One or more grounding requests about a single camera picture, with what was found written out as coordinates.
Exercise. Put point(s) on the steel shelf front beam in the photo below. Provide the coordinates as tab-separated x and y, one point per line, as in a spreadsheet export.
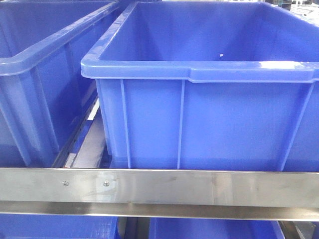
240	195

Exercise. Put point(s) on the blue bin front left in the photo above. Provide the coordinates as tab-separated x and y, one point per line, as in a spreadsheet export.
209	85

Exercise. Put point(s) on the blue bin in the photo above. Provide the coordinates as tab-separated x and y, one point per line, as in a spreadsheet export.
170	228
209	85
14	226
43	96

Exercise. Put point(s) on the blue bin lower middle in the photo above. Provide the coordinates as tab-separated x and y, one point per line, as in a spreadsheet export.
170	228

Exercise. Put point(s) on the blue bin far left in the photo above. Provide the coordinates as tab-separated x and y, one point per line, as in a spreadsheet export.
43	96

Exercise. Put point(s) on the blue bin lower left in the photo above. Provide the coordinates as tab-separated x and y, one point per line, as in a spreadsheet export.
14	226

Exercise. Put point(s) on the white roller rail left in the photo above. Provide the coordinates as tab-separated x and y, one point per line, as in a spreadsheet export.
86	146

